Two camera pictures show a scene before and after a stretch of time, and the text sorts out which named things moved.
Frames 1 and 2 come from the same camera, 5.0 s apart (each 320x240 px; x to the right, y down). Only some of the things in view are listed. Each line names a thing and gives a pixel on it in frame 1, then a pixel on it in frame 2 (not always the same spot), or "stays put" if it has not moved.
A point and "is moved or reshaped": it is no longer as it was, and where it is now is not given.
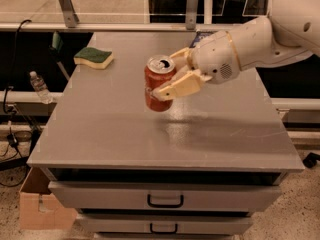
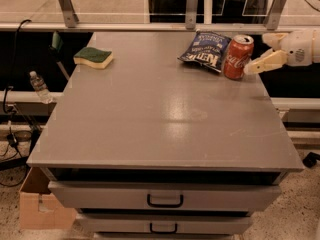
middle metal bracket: x=191 y=6 stays put
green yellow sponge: x=96 y=58 stays put
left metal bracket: x=71 y=18 stays put
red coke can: x=159 y=69 is moved or reshaped
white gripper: x=214 y=56 to x=295 y=49
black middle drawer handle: x=163 y=232 stays put
